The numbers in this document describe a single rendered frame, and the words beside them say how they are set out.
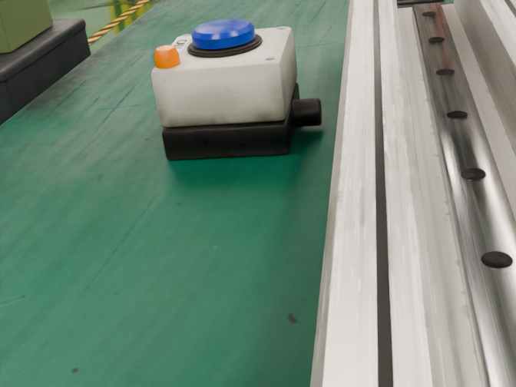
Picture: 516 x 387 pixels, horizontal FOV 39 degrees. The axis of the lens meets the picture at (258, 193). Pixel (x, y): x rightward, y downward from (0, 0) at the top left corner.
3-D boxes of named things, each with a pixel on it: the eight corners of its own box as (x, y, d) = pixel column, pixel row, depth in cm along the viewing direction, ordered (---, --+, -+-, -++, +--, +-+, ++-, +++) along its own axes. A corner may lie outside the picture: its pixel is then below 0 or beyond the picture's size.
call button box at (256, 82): (192, 114, 54) (177, 29, 51) (325, 106, 52) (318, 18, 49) (165, 161, 47) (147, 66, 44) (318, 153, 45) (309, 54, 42)
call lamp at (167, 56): (159, 61, 46) (155, 42, 45) (183, 60, 45) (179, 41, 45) (153, 69, 44) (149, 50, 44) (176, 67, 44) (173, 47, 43)
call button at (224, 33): (202, 48, 49) (197, 18, 48) (261, 44, 49) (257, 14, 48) (189, 67, 46) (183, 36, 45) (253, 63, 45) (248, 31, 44)
